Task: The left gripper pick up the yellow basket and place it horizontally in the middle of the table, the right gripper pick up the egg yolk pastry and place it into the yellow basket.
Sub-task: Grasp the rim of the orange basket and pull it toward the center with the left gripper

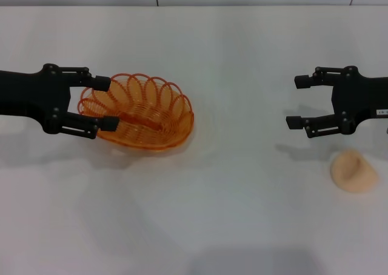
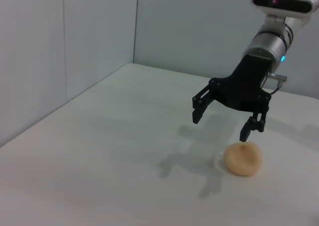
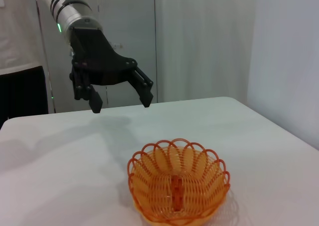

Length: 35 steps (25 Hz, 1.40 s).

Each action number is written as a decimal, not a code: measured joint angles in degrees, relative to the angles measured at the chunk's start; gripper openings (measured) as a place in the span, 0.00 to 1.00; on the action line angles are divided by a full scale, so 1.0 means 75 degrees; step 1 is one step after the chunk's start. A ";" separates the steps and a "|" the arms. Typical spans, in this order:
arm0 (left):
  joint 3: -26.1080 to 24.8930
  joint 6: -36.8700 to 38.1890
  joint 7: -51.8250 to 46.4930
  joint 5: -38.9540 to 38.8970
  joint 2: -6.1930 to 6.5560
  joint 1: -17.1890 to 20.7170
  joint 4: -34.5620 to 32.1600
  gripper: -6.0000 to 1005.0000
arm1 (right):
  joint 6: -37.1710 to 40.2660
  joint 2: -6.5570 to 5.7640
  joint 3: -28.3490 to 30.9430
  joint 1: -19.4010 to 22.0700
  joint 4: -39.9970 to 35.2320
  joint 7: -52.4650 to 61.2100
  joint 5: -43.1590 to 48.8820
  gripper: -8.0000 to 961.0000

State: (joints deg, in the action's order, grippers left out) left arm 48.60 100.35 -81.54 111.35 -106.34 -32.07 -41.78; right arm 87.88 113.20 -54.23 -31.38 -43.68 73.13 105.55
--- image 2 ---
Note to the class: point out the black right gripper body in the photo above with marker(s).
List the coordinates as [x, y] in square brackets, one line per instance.
[246, 86]

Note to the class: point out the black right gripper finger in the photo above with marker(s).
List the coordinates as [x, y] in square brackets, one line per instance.
[249, 126]
[199, 104]

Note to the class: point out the beige round bun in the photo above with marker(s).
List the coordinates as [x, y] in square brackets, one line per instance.
[243, 158]

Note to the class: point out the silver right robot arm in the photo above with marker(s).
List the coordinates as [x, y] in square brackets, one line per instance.
[269, 41]

